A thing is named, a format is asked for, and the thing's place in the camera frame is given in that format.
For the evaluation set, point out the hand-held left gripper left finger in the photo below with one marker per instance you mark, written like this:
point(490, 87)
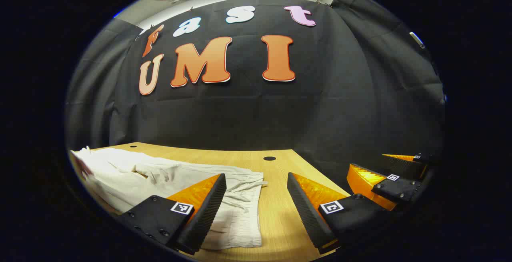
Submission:
point(208, 210)

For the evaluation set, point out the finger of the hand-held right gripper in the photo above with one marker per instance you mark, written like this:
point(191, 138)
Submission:
point(404, 168)
point(400, 190)

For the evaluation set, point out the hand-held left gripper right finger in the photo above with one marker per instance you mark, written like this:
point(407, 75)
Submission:
point(308, 214)

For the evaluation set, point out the white jeans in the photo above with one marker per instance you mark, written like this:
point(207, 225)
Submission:
point(120, 174)

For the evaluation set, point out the black backdrop cloth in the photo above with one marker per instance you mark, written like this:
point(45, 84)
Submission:
point(240, 114)

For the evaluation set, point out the grey device on stand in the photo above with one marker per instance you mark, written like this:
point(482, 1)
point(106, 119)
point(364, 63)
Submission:
point(416, 40)

